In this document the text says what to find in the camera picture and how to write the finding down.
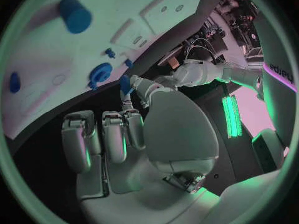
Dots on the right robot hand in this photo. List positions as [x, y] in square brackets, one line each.
[177, 130]

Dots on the blue peg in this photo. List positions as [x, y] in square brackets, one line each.
[125, 85]
[14, 82]

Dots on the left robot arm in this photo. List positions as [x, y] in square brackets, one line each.
[210, 72]

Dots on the white task board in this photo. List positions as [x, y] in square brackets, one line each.
[70, 59]

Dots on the glowing light bar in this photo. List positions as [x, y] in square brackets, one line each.
[231, 115]

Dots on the small blue plug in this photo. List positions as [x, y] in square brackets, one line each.
[109, 53]
[128, 63]

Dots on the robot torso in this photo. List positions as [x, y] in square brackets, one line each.
[273, 50]

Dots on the cluttered workshop rack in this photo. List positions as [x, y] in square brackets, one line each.
[240, 18]

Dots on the large blue cylinder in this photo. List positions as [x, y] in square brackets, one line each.
[76, 15]

